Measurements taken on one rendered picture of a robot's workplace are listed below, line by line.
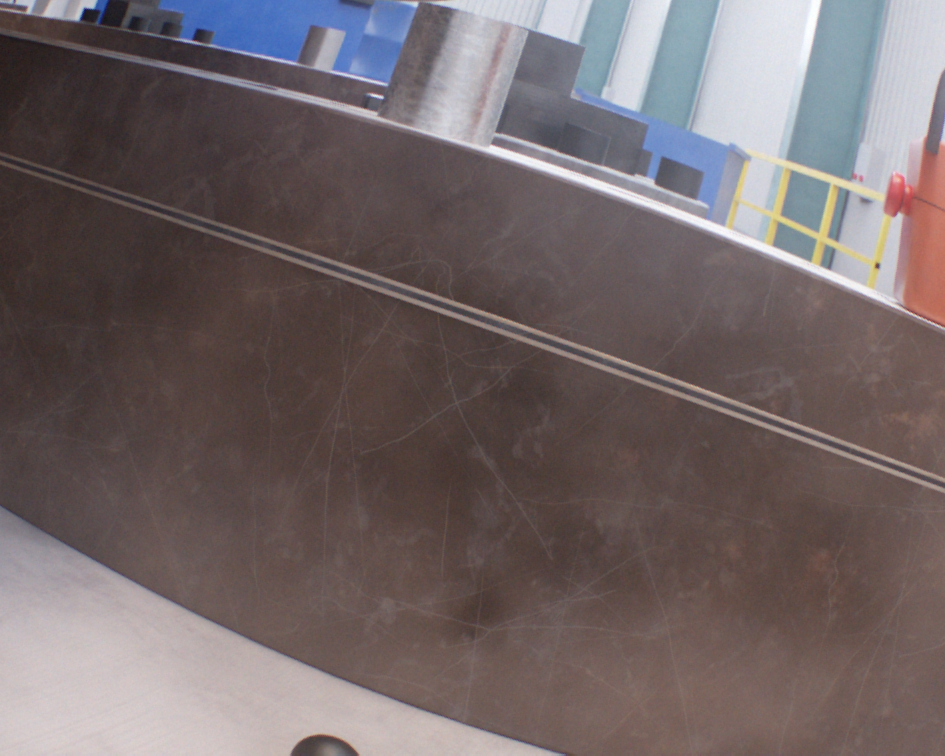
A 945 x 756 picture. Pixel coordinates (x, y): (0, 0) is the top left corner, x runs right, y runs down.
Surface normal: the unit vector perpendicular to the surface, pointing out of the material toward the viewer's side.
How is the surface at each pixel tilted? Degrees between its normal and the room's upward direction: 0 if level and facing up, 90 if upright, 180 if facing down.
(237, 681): 0
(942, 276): 97
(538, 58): 90
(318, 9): 90
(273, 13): 90
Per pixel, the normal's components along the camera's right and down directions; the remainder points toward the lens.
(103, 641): 0.30, -0.94
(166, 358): -0.22, 0.10
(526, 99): 0.14, 0.22
